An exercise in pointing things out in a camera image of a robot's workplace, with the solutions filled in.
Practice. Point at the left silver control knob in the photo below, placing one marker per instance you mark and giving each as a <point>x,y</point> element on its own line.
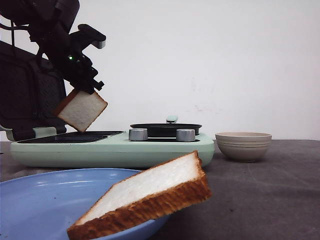
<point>138,134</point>

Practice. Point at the black round frying pan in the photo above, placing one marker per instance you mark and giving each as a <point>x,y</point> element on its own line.
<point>166,129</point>

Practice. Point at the mint green breakfast maker base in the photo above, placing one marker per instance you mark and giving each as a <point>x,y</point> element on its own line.
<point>106,149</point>

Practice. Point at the breakfast maker hinged lid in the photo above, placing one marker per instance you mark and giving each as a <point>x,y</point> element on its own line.
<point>29,94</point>

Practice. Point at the blue round plate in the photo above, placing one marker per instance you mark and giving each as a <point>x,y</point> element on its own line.
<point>43,206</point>

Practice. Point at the right silver control knob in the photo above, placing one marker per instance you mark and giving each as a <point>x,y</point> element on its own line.
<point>185,135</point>

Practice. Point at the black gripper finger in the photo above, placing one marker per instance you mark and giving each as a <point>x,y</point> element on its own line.
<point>94,85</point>

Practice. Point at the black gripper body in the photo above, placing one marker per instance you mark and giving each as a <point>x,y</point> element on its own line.
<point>55,42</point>

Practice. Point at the silver control knob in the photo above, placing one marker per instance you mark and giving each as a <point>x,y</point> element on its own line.
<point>138,134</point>
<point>185,135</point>

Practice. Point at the white bread slice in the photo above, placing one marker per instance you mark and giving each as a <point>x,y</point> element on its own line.
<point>148,195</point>
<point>80,109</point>

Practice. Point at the beige ribbed ceramic bowl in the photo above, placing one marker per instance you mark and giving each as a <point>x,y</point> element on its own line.
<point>243,146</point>

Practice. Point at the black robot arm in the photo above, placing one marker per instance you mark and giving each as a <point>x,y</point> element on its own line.
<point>48,23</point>

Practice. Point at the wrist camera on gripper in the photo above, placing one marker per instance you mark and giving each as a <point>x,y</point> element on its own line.
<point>85,36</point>

